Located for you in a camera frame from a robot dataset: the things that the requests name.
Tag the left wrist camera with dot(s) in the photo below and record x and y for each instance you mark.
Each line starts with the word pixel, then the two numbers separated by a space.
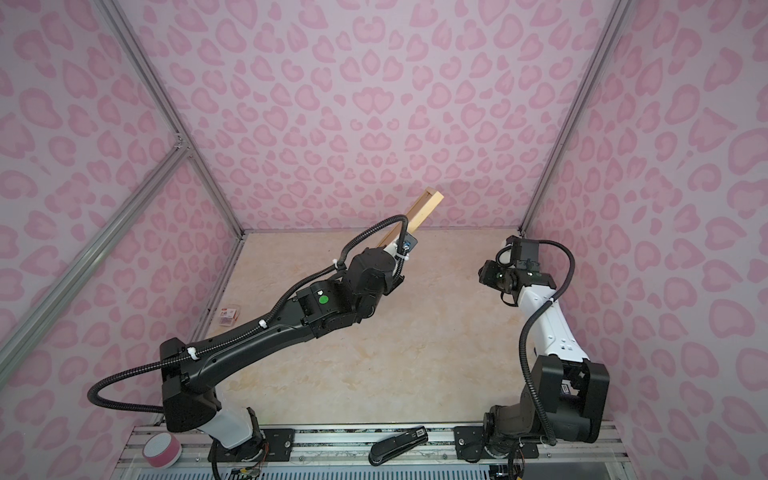
pixel 409 243

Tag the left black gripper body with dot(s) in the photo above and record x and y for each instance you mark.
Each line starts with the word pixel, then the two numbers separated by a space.
pixel 393 283

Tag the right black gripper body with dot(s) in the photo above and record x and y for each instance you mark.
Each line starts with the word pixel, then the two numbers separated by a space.
pixel 497 276

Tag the pink white tape roll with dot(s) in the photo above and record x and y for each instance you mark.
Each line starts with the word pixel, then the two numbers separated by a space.
pixel 162 450

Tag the black stapler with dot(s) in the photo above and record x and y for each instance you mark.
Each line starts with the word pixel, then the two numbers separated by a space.
pixel 396 445

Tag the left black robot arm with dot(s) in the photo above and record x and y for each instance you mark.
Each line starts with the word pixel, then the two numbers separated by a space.
pixel 332 299

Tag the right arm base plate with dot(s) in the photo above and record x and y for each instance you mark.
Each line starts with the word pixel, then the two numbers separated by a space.
pixel 474 443

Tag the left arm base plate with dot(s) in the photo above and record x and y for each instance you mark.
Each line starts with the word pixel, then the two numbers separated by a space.
pixel 272 445

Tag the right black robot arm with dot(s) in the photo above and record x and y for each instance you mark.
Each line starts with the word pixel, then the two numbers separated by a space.
pixel 565 392

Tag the light wooden picture frame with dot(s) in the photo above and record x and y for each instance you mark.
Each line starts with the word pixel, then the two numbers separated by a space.
pixel 419 211

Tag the aluminium mounting rail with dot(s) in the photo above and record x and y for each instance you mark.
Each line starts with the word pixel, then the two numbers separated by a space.
pixel 340 451

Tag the small clear pin box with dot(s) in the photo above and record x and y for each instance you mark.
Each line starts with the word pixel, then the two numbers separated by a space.
pixel 228 315

